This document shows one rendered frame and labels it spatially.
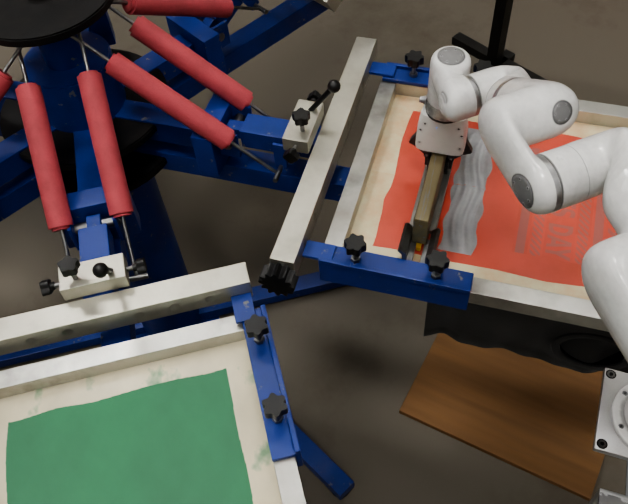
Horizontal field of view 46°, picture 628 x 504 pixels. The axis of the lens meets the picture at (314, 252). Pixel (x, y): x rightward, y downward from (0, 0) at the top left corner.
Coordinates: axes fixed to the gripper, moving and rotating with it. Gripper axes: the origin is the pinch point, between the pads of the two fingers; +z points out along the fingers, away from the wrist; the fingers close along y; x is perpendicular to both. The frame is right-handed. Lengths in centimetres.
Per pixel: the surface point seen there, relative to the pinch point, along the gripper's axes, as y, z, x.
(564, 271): 29.1, 5.7, -17.9
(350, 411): -16, 102, -18
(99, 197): -66, -3, -29
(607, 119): 34.2, 3.9, 25.0
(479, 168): 8.6, 5.6, 5.2
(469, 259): 10.5, 5.8, -19.5
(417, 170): -4.6, 6.1, 1.8
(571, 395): 49, 99, 4
